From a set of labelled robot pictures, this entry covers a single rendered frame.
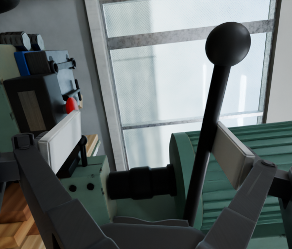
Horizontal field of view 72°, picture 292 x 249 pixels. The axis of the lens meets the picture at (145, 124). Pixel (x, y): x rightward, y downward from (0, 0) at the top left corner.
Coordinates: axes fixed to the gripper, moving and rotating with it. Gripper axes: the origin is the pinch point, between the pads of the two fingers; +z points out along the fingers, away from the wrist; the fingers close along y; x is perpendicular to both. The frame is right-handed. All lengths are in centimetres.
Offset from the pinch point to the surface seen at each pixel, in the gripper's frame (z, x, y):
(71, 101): 8.8, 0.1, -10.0
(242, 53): -1.4, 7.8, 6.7
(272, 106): 146, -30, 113
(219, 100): -0.6, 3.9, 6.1
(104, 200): 10.5, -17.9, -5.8
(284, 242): 7.3, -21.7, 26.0
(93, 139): 38.7, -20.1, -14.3
